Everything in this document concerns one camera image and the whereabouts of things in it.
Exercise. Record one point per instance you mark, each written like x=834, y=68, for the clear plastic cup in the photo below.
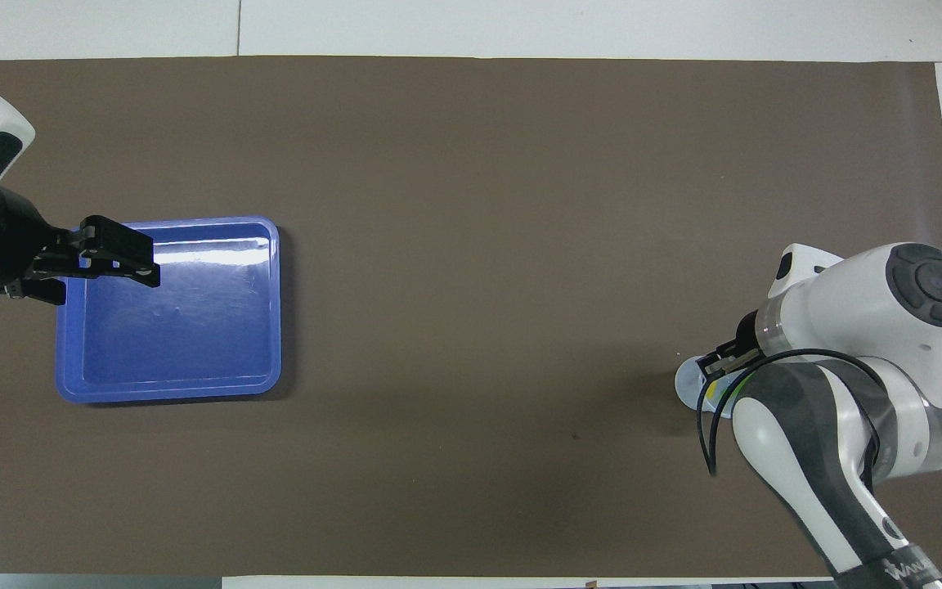
x=686, y=384

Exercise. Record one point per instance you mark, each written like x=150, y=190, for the blue plastic tray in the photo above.
x=193, y=327

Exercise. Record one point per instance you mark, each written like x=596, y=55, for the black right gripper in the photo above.
x=746, y=339

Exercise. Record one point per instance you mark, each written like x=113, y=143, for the brown table mat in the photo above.
x=471, y=245

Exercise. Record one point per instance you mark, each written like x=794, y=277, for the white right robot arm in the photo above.
x=847, y=311

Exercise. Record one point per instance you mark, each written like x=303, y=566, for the yellow pen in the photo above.
x=710, y=393

